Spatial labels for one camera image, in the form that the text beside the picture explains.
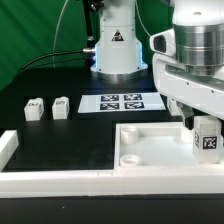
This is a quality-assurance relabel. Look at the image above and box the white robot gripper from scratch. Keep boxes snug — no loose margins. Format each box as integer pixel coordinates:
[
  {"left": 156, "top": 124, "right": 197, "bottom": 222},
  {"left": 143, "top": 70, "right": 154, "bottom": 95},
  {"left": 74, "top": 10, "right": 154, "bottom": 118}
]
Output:
[{"left": 149, "top": 28, "right": 224, "bottom": 130}]

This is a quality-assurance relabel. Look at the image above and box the black cable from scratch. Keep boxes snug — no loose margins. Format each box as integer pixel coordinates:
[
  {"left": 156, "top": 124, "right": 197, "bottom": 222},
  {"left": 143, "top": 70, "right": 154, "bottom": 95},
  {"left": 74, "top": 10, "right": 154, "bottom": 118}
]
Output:
[{"left": 18, "top": 48, "right": 98, "bottom": 75}]

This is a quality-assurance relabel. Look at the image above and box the grey cable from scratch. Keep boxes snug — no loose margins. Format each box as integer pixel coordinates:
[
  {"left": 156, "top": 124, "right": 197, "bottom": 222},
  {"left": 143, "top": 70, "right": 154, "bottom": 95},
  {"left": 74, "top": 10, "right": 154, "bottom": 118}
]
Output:
[{"left": 52, "top": 0, "right": 71, "bottom": 68}]

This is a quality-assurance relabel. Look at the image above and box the white U-shaped fence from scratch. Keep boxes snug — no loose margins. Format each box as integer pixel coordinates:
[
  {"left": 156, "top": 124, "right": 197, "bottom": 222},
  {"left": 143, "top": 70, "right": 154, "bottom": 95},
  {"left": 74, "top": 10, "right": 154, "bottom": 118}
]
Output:
[{"left": 0, "top": 131, "right": 224, "bottom": 198}]

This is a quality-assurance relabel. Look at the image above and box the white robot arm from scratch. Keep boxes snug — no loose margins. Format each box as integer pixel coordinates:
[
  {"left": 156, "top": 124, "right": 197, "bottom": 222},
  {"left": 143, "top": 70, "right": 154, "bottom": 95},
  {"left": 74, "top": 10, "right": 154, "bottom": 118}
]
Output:
[{"left": 90, "top": 0, "right": 224, "bottom": 129}]

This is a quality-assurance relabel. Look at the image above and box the black vertical pole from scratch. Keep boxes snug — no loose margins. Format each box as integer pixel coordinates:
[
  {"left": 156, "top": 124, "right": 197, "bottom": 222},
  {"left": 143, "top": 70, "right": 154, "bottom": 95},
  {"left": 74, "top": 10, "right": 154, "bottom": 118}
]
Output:
[{"left": 82, "top": 0, "right": 94, "bottom": 48}]

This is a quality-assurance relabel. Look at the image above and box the white sheet with markers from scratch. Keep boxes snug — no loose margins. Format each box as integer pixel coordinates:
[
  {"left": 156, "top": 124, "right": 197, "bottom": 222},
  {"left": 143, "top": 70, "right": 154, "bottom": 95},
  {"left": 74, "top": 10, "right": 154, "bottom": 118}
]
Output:
[{"left": 78, "top": 92, "right": 165, "bottom": 113}]

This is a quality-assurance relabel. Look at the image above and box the white square tabletop part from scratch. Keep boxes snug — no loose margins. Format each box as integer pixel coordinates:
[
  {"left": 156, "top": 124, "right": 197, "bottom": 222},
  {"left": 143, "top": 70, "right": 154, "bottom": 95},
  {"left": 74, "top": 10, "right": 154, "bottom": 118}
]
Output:
[{"left": 114, "top": 122, "right": 224, "bottom": 168}]

